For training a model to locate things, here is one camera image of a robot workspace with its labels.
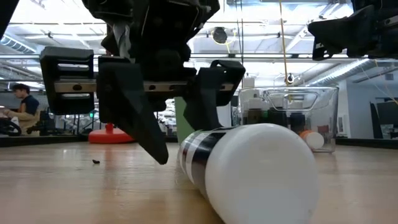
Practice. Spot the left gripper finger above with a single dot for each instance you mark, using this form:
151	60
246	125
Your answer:
130	115
205	109

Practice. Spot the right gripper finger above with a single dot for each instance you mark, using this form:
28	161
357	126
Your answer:
332	34

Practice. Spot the small dark paint bottle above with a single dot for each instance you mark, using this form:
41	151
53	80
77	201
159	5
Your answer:
297	121
277	116
255	116

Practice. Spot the small green paint bottle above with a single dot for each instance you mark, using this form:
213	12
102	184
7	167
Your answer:
265	116

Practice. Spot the clear plastic bin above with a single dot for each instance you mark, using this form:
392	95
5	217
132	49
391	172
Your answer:
329	118

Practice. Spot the small white paint bottle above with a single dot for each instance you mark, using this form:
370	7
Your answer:
258	177

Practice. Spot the small red-orange paint bottle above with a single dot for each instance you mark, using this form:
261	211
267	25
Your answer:
314	140

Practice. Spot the white round column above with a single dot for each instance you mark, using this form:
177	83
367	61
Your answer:
226	115

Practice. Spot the green plastic cup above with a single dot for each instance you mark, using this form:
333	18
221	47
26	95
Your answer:
180	118

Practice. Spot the red desk lamp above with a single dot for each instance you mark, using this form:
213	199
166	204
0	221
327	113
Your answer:
109	137

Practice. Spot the person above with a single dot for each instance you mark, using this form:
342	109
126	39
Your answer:
28	109

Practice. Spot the small black crumb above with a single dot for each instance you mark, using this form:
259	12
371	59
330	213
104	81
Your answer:
95	161

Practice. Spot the grey overhead rig bar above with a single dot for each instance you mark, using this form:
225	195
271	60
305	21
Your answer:
264	56

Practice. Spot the black monitor screen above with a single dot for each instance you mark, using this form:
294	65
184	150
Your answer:
387	113

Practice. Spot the red bench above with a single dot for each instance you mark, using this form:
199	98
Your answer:
324	128

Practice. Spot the silver air duct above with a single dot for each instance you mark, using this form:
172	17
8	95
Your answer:
345	71

